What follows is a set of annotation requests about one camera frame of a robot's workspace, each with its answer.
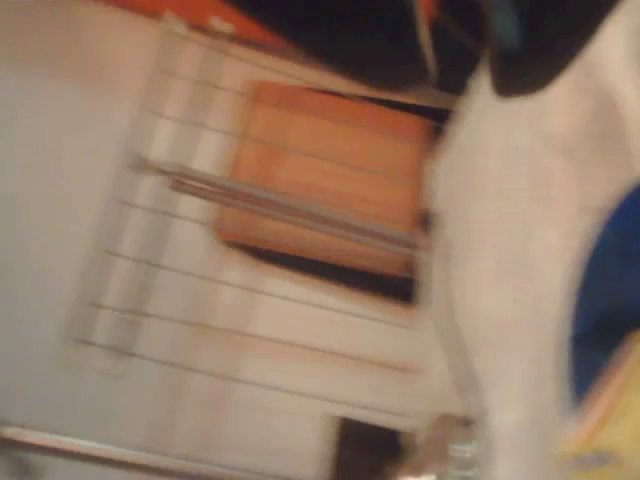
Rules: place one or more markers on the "dark brown wooden furniture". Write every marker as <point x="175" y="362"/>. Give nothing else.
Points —
<point x="365" y="450"/>

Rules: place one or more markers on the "grey metal drying rack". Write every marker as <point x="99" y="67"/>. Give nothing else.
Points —
<point x="300" y="210"/>

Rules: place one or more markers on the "blue round plastic bowl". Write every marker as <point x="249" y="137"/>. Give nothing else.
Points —
<point x="610" y="280"/>

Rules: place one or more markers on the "white wrinkled cloth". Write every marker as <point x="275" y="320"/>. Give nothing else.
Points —
<point x="510" y="250"/>

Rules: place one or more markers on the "orange wooden box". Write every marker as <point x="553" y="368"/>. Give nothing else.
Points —
<point x="325" y="150"/>

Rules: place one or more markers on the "yellow cardboard box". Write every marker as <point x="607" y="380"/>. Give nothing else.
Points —
<point x="615" y="400"/>

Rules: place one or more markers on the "silver metal floor lamp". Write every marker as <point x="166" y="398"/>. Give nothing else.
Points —
<point x="450" y="450"/>

